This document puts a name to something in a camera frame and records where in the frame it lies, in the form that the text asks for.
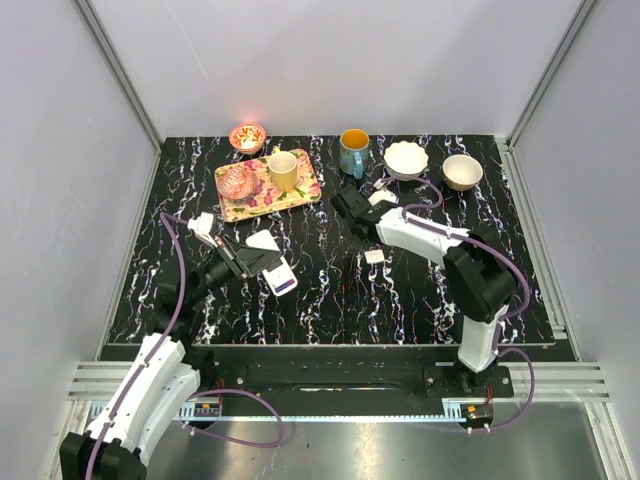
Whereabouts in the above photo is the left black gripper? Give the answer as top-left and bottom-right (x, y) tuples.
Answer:
(188, 234), (281, 305)

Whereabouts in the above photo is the white remote control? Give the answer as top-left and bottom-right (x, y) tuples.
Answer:
(246, 230), (298, 297)

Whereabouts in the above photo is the blue purple battery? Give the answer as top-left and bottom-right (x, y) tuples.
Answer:
(275, 279), (297, 295)

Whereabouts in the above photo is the white battery cover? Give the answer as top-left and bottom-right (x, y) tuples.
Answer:
(364, 249), (385, 264)

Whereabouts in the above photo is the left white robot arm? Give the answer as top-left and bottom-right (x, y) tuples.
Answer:
(59, 230), (297, 479)

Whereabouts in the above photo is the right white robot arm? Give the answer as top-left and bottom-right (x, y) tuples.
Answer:
(331, 185), (517, 396)

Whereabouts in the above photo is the floral rectangular tray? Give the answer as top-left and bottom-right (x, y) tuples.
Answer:
(214, 149), (322, 223)

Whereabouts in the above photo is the blue butterfly mug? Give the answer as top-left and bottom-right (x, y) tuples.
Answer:
(340, 129), (369, 179)

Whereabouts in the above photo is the white scalloped bowl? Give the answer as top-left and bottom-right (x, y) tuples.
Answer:
(383, 141), (429, 181)

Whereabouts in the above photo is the pink glass bowl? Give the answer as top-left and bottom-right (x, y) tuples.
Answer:
(217, 166), (258, 201)

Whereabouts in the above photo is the cream yellow cup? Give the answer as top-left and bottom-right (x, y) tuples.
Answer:
(268, 151), (298, 193)

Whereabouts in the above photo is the cream floral small bowl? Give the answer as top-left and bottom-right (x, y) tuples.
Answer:
(442, 154), (484, 192)

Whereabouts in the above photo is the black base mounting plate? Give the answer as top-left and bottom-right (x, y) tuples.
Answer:
(187, 345), (514, 417)

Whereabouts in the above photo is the red orange patterned bowl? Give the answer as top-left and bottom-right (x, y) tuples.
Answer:
(229, 122), (266, 155)

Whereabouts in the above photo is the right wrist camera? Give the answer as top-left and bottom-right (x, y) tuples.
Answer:
(368, 179), (398, 206)

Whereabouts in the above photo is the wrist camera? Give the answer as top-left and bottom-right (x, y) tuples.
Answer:
(368, 179), (398, 206)
(187, 212), (215, 247)

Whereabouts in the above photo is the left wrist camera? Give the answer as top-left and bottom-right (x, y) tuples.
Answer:
(187, 212), (215, 247)

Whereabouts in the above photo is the aluminium frame post right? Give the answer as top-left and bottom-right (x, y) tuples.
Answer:
(504, 0), (601, 151)

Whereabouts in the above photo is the aluminium frame post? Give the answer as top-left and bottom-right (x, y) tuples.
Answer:
(72, 0), (164, 151)
(504, 0), (601, 151)

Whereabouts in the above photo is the aluminium frame post left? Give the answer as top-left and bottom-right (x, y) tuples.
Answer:
(72, 0), (164, 151)

